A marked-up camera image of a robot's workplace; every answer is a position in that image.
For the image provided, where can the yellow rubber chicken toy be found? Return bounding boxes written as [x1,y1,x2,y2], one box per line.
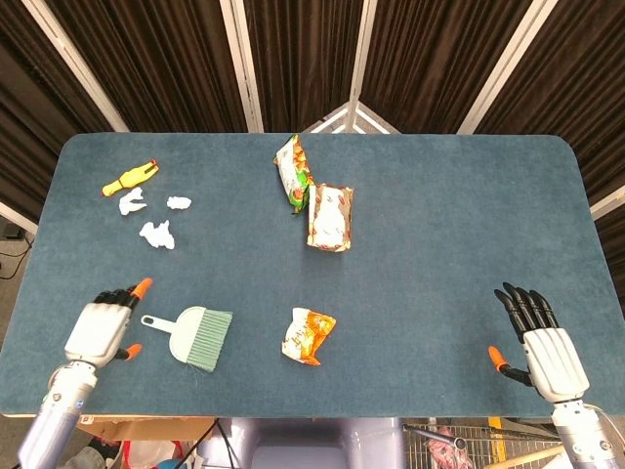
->
[101,158,160,197]

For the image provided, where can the blue felt table cover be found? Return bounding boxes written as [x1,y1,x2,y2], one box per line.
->
[0,132,625,419]

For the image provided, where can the small green broom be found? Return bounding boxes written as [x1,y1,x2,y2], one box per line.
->
[141,306,234,374]

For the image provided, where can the dark brown curtain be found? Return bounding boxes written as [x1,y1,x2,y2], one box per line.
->
[0,0,625,275]

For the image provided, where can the red patterned bag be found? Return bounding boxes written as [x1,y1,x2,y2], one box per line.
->
[424,424,473,469]

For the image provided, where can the white frame post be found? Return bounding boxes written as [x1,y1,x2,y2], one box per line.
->
[21,0,130,133]
[0,199,39,235]
[456,0,557,136]
[589,184,625,220]
[219,0,266,133]
[348,0,378,134]

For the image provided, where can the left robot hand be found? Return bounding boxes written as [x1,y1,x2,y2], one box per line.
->
[63,277,154,370]

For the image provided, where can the wooden stick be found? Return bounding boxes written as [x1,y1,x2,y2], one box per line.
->
[492,445,567,469]

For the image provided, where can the orange white chips bag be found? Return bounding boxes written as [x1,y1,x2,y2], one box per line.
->
[280,307,337,367]

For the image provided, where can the green orange snack bag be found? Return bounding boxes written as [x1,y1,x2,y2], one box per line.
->
[274,134,314,215]

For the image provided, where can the lavender robot base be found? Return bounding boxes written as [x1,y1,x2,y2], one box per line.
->
[197,416,406,469]

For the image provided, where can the white triangular floor frame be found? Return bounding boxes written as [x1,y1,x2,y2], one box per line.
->
[298,100,402,136]

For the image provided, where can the brown cardboard box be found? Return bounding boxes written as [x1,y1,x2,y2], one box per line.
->
[80,414,216,444]

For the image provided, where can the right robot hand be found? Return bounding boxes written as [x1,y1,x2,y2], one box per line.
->
[487,281,591,405]

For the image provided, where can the black tripod legs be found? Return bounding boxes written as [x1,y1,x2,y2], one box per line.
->
[192,417,241,469]

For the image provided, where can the metal wire cart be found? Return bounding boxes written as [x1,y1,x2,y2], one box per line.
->
[400,416,563,469]

